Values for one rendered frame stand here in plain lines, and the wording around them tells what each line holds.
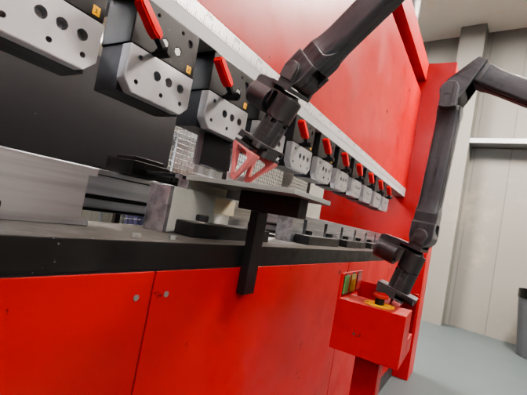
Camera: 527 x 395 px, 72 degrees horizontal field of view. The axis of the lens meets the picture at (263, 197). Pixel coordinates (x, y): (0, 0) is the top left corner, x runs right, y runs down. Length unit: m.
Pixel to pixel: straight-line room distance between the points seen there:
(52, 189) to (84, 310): 0.19
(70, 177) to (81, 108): 0.64
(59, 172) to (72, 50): 0.18
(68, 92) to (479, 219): 4.93
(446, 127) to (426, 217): 0.24
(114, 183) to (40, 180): 0.41
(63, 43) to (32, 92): 0.59
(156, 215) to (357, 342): 0.54
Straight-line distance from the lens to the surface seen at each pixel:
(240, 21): 0.92
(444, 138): 1.05
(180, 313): 0.67
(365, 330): 0.92
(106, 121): 1.29
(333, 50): 0.74
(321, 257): 1.16
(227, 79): 0.80
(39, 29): 0.60
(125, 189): 1.01
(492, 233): 5.38
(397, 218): 2.86
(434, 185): 1.02
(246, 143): 0.77
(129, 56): 0.67
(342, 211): 2.98
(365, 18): 0.74
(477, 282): 5.39
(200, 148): 0.84
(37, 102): 1.19
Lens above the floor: 0.94
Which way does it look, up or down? 3 degrees up
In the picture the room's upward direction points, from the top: 10 degrees clockwise
